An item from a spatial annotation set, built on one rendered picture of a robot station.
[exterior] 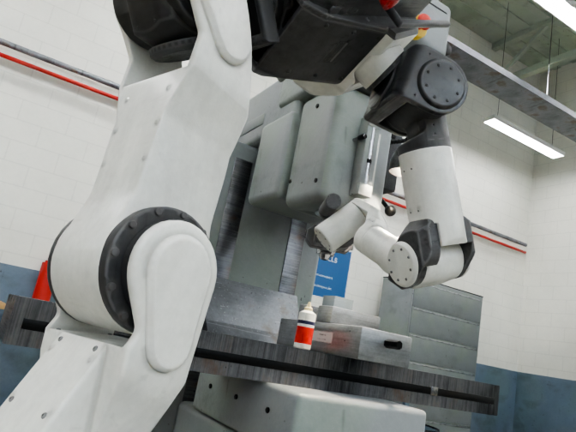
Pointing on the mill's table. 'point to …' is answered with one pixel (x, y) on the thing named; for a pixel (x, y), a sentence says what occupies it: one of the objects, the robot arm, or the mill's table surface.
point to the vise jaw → (328, 314)
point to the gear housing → (289, 93)
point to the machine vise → (349, 341)
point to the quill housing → (332, 153)
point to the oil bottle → (305, 328)
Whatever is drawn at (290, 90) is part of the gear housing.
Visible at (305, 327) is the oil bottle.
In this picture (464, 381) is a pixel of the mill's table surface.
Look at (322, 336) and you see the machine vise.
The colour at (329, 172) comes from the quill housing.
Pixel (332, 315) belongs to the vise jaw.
